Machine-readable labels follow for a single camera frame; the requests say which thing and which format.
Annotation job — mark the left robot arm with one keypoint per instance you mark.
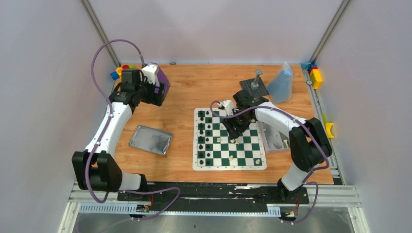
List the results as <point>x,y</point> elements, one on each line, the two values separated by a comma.
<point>95,167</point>

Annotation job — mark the yellow curved block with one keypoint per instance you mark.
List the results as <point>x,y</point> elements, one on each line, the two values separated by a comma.
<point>328,126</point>

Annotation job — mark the purple metronome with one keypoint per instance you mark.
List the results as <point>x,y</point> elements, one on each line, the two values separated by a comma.
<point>161,78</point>

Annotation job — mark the silver tin lid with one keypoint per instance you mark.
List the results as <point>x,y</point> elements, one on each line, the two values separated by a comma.
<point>151,140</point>

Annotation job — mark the green white chess board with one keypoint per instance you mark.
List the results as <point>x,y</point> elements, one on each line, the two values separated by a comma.
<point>213,150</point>

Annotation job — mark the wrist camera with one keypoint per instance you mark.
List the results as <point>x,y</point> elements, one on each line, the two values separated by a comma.
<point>228,106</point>
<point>150,71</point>

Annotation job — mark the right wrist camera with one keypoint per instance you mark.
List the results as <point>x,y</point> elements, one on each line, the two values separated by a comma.
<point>228,106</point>

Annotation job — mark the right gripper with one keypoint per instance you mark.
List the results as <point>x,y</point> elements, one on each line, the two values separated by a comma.
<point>234,133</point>

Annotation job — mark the colourful lego brick stack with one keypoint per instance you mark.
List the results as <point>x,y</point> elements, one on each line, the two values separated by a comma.
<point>314,74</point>

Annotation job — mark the blue wooden block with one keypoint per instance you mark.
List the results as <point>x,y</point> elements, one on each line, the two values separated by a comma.
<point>114,75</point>

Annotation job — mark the silver metal tin box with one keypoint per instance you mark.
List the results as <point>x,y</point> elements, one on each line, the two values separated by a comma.
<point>273,140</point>

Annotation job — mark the grey lego tower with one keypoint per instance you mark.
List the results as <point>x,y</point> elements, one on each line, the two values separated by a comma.
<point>257,78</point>

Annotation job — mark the yellow wooden cylinder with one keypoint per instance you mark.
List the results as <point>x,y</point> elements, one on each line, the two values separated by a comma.
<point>119,71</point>

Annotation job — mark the blue plastic bag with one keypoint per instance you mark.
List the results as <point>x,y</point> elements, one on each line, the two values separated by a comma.
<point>280,88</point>

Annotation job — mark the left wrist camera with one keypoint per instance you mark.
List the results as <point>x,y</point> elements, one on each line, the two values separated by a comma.
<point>150,71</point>

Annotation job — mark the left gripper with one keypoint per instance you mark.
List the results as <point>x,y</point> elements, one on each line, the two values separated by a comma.
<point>159,95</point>

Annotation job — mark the dark grey lego baseplate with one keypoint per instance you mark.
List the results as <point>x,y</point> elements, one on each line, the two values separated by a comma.
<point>260,92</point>

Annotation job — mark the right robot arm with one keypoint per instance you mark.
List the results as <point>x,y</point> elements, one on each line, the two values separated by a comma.
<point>308,142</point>

